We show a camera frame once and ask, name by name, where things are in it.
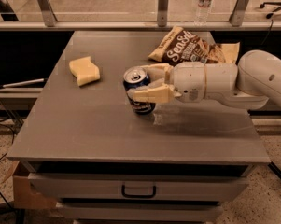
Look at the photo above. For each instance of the grey drawer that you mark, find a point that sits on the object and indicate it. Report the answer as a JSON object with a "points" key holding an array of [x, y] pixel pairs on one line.
{"points": [[139, 212], [169, 187]]}

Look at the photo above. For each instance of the grey lower drawer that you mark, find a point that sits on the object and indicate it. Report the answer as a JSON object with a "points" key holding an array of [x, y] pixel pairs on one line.
{"points": [[139, 212]]}

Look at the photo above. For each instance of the clear plastic water bottle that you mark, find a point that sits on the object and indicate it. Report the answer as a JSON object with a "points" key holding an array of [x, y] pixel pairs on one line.
{"points": [[202, 12]]}

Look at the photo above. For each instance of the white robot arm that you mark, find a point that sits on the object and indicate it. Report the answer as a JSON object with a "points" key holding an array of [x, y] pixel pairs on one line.
{"points": [[249, 84]]}

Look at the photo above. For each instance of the blue pepsi can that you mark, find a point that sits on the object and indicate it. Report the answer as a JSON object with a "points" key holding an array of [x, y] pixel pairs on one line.
{"points": [[136, 77]]}

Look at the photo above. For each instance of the grey metal rod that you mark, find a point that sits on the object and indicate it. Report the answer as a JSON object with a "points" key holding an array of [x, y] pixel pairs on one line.
{"points": [[22, 83]]}

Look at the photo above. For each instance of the grey upper drawer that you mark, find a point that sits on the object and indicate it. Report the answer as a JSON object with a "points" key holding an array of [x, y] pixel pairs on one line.
{"points": [[169, 187]]}

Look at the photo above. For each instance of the metal window rail frame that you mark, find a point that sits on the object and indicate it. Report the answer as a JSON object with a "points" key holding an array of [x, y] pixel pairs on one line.
{"points": [[143, 13]]}

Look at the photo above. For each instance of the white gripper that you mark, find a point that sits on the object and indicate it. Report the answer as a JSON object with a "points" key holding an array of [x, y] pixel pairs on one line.
{"points": [[189, 79]]}

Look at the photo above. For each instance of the black drawer handle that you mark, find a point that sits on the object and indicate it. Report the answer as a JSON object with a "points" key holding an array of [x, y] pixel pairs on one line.
{"points": [[138, 192]]}

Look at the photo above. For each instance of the brown cardboard box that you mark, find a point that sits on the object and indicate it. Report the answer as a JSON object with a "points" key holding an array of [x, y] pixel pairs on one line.
{"points": [[25, 195]]}

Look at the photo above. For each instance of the yellow sponge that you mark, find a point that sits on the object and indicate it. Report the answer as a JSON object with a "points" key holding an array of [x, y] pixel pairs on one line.
{"points": [[84, 70]]}

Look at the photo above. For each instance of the brown sea salt chip bag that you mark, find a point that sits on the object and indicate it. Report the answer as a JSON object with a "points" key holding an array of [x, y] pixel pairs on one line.
{"points": [[180, 46]]}

